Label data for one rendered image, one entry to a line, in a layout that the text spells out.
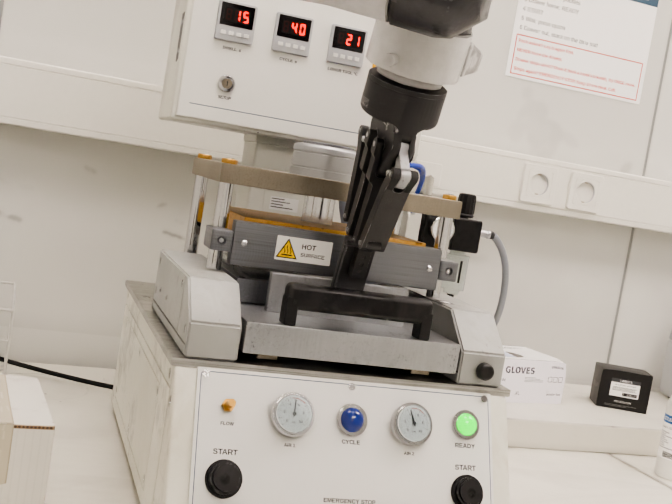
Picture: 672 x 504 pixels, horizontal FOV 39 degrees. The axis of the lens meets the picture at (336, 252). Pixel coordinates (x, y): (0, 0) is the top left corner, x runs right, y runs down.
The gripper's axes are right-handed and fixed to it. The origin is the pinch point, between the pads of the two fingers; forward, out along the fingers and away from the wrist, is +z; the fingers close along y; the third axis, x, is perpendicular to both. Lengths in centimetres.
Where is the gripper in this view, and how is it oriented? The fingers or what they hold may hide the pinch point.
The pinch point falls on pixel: (352, 271)
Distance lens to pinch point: 95.9
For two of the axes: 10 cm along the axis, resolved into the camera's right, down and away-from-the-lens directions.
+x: 9.4, 1.3, 3.1
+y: 2.2, 4.5, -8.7
